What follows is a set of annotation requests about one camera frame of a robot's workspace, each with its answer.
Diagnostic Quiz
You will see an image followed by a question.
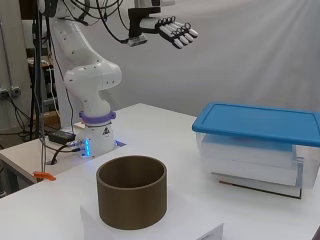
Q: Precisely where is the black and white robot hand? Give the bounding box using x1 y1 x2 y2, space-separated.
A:
139 15 199 50

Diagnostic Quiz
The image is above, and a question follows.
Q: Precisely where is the blue plastic lid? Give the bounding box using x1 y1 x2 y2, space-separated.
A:
191 101 320 148

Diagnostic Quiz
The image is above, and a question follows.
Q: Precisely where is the white hanging sheet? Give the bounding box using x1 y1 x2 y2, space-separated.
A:
49 0 320 118

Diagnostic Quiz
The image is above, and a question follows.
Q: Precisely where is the black stand pole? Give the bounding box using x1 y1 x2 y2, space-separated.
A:
31 0 47 174

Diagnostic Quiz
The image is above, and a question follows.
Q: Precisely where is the black power adapter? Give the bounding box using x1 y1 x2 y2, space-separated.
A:
47 129 77 146

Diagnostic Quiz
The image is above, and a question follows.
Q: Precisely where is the brown round tub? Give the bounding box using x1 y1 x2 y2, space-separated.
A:
95 154 168 231

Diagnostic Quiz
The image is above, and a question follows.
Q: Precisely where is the clear plastic box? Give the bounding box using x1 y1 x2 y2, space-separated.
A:
194 131 320 201

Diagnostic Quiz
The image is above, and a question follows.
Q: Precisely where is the orange clamp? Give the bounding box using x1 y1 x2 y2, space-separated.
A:
33 170 57 182

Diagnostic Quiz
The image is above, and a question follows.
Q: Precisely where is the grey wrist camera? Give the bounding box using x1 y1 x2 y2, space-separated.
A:
126 33 148 48

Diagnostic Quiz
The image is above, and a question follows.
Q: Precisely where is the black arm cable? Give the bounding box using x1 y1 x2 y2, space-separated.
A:
61 0 131 45

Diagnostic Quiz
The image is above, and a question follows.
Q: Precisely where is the black adapter cable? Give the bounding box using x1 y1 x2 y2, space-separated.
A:
49 142 82 166

